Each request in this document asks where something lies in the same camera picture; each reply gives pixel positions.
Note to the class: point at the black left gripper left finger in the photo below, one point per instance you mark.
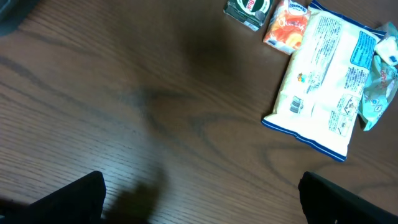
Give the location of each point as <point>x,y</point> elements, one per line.
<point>78,202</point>

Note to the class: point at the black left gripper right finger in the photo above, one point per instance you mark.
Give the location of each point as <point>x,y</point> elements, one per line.
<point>325,202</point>

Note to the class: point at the cream wipes pack blue edges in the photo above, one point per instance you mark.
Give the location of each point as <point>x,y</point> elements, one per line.
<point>319,97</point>

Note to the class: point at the green soft wipes pack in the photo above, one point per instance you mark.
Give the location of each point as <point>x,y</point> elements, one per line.
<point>379,91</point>

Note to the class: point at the orange tissue pack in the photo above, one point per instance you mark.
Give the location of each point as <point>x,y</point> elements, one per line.
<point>287,26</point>

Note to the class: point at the black healing ointment box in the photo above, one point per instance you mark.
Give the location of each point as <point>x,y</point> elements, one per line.
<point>251,13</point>

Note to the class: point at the teal white Kleenex tissue pack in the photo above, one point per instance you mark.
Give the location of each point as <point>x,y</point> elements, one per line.
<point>387,47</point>

